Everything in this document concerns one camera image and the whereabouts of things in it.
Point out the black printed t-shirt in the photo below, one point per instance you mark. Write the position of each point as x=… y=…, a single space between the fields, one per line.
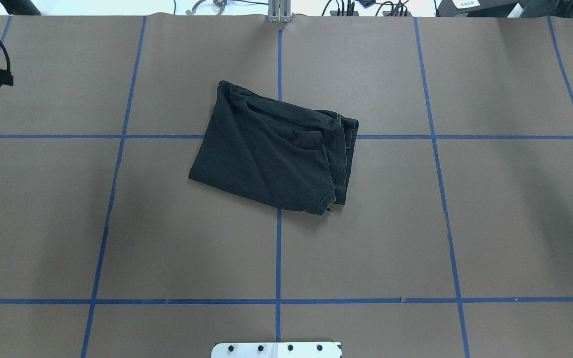
x=276 y=153

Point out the brown paper table cover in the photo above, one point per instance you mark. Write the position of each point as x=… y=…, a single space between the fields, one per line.
x=456 y=239

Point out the aluminium frame post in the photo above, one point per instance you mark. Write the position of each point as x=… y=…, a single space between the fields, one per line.
x=279 y=11

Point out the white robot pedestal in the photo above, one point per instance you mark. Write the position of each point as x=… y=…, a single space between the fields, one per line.
x=278 y=350

